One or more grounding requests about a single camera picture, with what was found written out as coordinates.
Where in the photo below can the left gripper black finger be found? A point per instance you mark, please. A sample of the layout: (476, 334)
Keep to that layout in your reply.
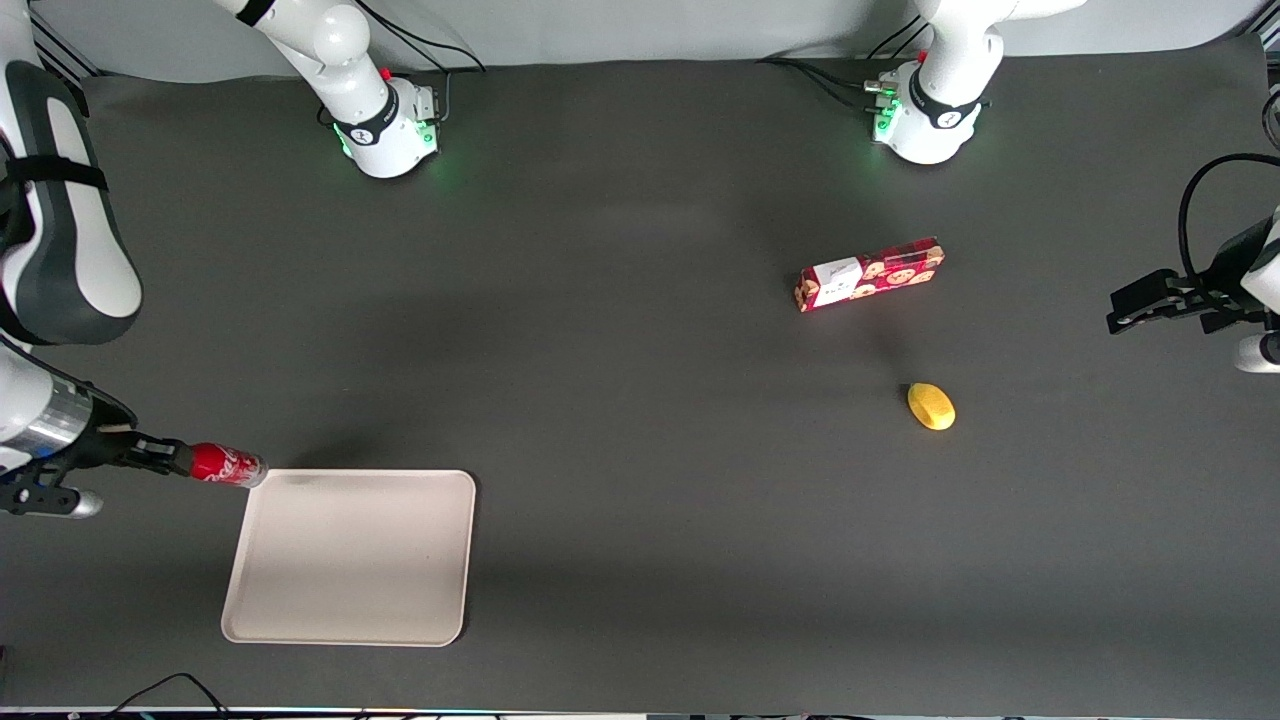
(1150, 315)
(1150, 290)

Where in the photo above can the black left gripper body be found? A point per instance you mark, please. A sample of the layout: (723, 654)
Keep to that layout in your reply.
(1222, 277)

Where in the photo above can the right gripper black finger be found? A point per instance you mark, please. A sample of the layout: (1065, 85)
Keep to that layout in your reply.
(165, 465)
(160, 447)

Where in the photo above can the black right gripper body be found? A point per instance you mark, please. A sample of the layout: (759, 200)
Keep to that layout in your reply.
(108, 447)

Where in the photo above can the red coke bottle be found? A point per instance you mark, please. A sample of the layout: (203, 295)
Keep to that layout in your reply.
(225, 465)

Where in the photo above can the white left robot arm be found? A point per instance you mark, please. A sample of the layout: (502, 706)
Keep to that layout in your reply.
(945, 90)

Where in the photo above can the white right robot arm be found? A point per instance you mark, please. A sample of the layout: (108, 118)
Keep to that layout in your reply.
(60, 250)

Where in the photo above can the beige plastic tray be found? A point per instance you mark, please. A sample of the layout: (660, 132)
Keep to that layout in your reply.
(350, 560)

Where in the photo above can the yellow lemon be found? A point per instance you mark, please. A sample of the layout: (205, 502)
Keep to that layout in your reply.
(932, 407)

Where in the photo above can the red cookie box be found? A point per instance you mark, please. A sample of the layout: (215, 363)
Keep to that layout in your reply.
(880, 272)

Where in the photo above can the dark grey table mat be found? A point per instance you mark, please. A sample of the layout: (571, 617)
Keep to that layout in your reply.
(640, 520)

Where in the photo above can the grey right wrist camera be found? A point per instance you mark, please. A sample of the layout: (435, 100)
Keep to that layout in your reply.
(82, 503)

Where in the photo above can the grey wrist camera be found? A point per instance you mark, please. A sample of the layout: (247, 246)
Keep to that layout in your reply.
(82, 503)
(1258, 353)

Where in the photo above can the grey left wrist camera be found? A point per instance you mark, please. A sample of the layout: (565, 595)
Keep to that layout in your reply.
(1258, 353)

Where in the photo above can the aluminium frame profile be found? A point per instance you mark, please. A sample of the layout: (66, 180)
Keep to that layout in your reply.
(65, 50)

